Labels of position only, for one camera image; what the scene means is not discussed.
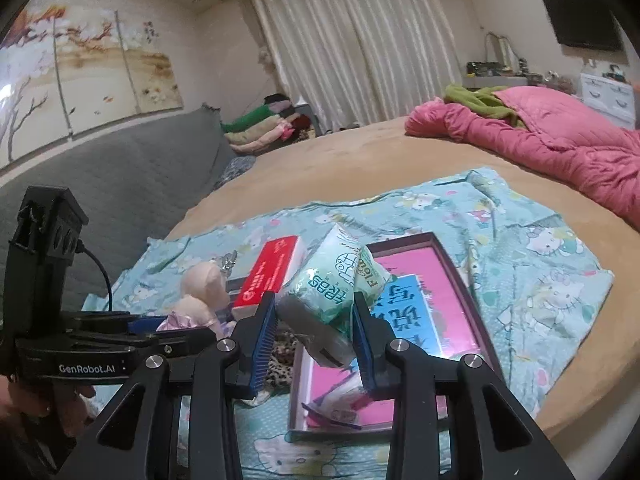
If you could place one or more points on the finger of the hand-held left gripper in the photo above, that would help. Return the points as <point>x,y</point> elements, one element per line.
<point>170,345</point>
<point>145,325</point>

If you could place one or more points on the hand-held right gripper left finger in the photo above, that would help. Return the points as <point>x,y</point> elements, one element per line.
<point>264,342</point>

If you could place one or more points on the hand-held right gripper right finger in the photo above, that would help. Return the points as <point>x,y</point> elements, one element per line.
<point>363,352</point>

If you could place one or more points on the leopard print cloth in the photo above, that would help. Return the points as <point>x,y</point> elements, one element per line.
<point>282,365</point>

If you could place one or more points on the plush bear bouquet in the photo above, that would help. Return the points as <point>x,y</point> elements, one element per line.
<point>200,285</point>

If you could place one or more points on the green tissue pack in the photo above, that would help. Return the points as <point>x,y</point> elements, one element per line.
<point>330,285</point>

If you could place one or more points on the shallow maroon box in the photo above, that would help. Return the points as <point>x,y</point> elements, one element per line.
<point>467,305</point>

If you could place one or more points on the person's left hand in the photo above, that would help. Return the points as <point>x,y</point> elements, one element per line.
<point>27,402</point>

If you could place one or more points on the small pocket tissue packet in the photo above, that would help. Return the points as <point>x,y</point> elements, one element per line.
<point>340,405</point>

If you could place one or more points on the red and white box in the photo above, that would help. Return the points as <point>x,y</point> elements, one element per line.
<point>270,270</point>

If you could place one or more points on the pink workbook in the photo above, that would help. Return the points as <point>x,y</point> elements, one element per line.
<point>420,300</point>

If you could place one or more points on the grey quilted headboard cover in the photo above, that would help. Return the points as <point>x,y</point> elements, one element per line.
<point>125,175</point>

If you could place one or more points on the blue patterned pillow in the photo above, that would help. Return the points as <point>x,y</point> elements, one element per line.
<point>235,172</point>

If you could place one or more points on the cartoon cat printed blanket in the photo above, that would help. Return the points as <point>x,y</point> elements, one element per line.
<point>525,270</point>

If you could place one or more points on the round tan bed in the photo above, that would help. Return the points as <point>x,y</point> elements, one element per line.
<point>350,160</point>

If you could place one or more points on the stack of folded clothes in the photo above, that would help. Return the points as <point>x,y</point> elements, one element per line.
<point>260,130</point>

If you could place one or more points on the green blanket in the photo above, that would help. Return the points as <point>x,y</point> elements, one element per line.
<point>475,100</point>

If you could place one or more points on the pink quilt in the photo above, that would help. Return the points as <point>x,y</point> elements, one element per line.
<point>550,130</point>

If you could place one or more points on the cluttered dressing table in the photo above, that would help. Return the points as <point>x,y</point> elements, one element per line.
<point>500,77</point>

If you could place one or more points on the white curtain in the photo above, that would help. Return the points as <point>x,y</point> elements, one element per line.
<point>350,35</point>

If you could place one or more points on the white drawer cabinet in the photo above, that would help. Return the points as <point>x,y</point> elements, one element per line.
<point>605,95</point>

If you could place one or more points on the blossom wall painting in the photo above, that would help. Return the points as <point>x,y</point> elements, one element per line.
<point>90,75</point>

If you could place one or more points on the wall television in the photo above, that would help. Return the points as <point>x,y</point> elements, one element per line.
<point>580,20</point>

